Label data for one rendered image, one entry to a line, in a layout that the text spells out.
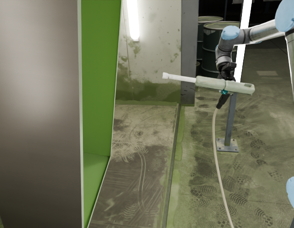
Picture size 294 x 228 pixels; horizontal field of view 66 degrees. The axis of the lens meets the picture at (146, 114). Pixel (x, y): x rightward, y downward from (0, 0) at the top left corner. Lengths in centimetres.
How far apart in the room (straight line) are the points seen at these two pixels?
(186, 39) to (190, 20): 20
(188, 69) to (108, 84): 171
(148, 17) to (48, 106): 219
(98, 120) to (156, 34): 161
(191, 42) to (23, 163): 226
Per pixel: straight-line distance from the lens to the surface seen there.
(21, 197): 105
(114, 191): 193
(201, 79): 123
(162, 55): 283
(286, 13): 92
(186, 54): 280
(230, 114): 220
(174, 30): 275
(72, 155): 80
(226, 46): 144
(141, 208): 180
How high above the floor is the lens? 147
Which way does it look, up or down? 30 degrees down
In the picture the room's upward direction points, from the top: 4 degrees counter-clockwise
